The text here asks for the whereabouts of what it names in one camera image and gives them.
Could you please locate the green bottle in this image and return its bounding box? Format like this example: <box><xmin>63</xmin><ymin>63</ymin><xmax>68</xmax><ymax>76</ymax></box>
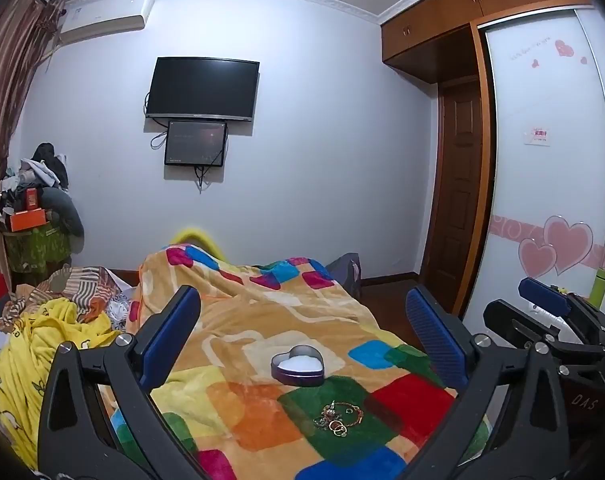
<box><xmin>589</xmin><ymin>267</ymin><xmax>605</xmax><ymax>311</ymax></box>

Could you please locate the white air conditioner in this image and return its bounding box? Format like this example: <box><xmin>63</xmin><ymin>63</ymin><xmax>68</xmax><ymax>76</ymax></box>
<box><xmin>57</xmin><ymin>0</ymin><xmax>156</xmax><ymax>45</ymax></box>

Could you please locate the small black wall monitor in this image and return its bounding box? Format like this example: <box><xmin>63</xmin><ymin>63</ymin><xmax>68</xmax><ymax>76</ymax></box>
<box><xmin>164</xmin><ymin>120</ymin><xmax>229</xmax><ymax>167</ymax></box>

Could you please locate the red and gold bangle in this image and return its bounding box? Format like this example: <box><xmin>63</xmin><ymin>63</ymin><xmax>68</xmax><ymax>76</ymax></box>
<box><xmin>339</xmin><ymin>402</ymin><xmax>366</xmax><ymax>427</ymax></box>

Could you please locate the striped orange cloth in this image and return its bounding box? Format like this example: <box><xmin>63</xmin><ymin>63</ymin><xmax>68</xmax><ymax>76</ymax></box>
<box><xmin>12</xmin><ymin>262</ymin><xmax>133</xmax><ymax>322</ymax></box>

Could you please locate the black wall television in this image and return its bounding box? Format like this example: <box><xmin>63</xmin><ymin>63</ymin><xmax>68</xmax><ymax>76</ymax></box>
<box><xmin>145</xmin><ymin>57</ymin><xmax>260</xmax><ymax>123</ymax></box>

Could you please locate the orange box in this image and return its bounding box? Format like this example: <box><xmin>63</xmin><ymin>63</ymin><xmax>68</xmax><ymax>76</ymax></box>
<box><xmin>10</xmin><ymin>207</ymin><xmax>48</xmax><ymax>233</ymax></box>

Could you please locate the pile of clothes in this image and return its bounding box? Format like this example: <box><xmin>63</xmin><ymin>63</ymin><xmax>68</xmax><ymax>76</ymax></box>
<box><xmin>0</xmin><ymin>142</ymin><xmax>70</xmax><ymax>231</ymax></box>

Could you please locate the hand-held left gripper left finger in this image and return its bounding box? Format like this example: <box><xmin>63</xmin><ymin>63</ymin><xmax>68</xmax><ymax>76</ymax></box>
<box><xmin>36</xmin><ymin>285</ymin><xmax>243</xmax><ymax>480</ymax></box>

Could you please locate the yellow cartoon print blanket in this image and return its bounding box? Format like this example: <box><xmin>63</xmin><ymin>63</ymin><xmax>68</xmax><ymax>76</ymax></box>
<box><xmin>0</xmin><ymin>297</ymin><xmax>124</xmax><ymax>467</ymax></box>

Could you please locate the grey bag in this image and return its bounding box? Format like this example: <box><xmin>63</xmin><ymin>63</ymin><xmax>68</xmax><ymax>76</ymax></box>
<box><xmin>325</xmin><ymin>252</ymin><xmax>363</xmax><ymax>296</ymax></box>

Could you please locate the brown striped curtain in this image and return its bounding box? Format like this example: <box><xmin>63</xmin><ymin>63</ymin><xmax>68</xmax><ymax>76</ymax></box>
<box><xmin>0</xmin><ymin>0</ymin><xmax>66</xmax><ymax>291</ymax></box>

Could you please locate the grey pillow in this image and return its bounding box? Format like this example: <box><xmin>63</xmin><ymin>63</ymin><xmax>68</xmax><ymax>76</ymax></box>
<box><xmin>42</xmin><ymin>187</ymin><xmax>86</xmax><ymax>239</ymax></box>

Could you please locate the colourful patchwork blanket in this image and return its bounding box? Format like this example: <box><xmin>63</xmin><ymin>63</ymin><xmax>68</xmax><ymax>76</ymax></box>
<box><xmin>110</xmin><ymin>242</ymin><xmax>493</xmax><ymax>480</ymax></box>

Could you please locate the brown wooden door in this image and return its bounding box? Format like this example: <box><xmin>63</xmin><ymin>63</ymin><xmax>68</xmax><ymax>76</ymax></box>
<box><xmin>422</xmin><ymin>80</ymin><xmax>485</xmax><ymax>313</ymax></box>

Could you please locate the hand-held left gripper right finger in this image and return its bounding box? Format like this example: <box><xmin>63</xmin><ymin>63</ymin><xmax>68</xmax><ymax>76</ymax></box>
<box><xmin>397</xmin><ymin>284</ymin><xmax>578</xmax><ymax>480</ymax></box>

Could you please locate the wooden overhead cabinet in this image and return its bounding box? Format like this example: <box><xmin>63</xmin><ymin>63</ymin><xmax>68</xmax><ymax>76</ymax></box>
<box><xmin>381</xmin><ymin>0</ymin><xmax>590</xmax><ymax>83</ymax></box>

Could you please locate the purple heart-shaped tin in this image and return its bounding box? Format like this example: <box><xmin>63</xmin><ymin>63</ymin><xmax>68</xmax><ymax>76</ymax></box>
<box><xmin>271</xmin><ymin>345</ymin><xmax>325</xmax><ymax>388</ymax></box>

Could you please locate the white wardrobe with pink hearts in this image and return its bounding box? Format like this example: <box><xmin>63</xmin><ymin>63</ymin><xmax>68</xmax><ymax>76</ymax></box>
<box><xmin>462</xmin><ymin>7</ymin><xmax>605</xmax><ymax>326</ymax></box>

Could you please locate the green patterned cloth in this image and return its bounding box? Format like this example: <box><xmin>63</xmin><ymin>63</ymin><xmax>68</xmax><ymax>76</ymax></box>
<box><xmin>5</xmin><ymin>225</ymin><xmax>73</xmax><ymax>274</ymax></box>

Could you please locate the yellow plush object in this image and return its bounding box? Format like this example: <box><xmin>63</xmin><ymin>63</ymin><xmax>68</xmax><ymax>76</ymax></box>
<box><xmin>170</xmin><ymin>227</ymin><xmax>228</xmax><ymax>262</ymax></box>

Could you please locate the black monitor cable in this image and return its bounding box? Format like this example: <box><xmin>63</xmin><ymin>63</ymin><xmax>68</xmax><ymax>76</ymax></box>
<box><xmin>195</xmin><ymin>162</ymin><xmax>221</xmax><ymax>194</ymax></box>

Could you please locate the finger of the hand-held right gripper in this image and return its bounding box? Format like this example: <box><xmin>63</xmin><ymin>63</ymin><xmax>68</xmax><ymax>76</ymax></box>
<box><xmin>483</xmin><ymin>300</ymin><xmax>573</xmax><ymax>357</ymax></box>
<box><xmin>518</xmin><ymin>277</ymin><xmax>590</xmax><ymax>322</ymax></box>

